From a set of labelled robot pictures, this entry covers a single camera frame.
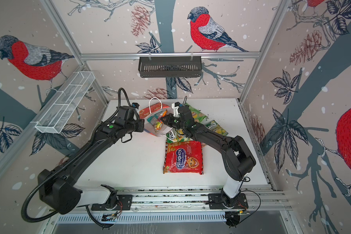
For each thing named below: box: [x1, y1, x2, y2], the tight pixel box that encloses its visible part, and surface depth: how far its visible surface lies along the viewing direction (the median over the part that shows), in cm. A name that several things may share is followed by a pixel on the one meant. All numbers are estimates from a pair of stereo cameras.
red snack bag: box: [162, 140, 205, 176], surface depth 85 cm
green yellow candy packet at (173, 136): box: [165, 128, 194, 144], surface depth 97 cm
